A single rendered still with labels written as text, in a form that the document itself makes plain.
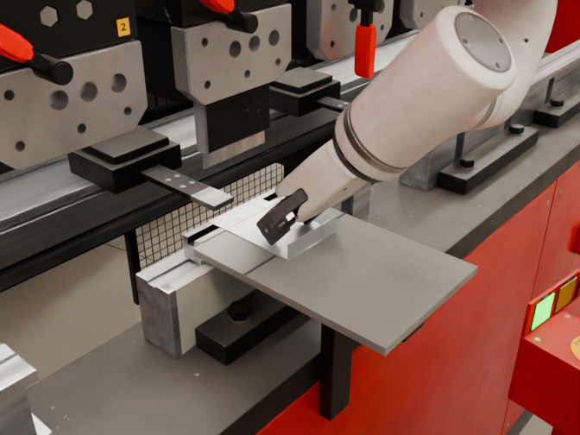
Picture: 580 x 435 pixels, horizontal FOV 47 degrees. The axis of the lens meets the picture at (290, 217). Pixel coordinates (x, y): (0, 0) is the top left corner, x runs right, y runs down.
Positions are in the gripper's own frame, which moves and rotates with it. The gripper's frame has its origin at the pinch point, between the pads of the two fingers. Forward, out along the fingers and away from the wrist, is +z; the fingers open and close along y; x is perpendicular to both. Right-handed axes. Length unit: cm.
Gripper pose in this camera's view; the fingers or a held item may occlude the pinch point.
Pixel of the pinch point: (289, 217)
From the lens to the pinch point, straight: 77.4
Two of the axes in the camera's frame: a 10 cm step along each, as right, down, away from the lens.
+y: -6.6, 3.7, -6.6
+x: 5.7, 8.1, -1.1
